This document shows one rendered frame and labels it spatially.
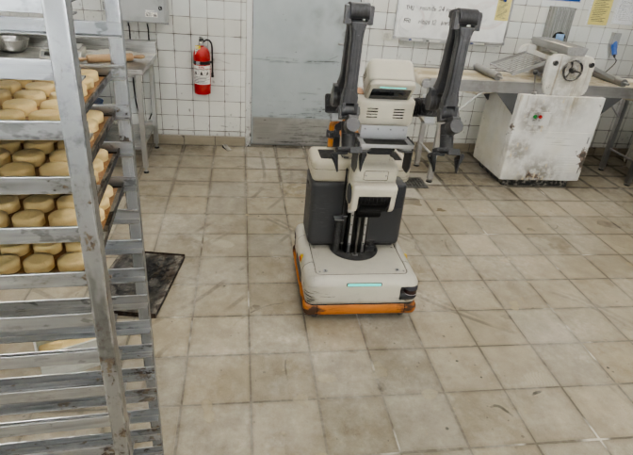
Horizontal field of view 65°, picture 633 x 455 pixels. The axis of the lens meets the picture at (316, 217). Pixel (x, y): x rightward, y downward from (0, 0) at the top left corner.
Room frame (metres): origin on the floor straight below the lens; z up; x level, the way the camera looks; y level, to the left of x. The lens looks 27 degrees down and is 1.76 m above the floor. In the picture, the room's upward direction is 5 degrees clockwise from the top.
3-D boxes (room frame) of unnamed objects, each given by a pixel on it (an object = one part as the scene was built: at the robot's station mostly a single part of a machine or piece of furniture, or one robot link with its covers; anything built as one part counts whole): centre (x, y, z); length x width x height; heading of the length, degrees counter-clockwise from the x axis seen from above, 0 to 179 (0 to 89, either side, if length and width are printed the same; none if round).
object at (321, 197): (2.61, -0.21, 0.59); 0.55 x 0.34 x 0.83; 100
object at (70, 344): (1.75, 1.08, 0.08); 0.30 x 0.22 x 0.16; 125
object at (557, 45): (4.68, -1.98, 1.23); 0.58 x 0.19 x 0.07; 10
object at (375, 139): (2.24, -0.28, 0.99); 0.28 x 0.16 x 0.22; 100
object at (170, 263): (2.38, 1.01, 0.02); 0.60 x 0.40 x 0.03; 1
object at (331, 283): (2.52, -0.23, 0.16); 0.67 x 0.64 x 0.25; 10
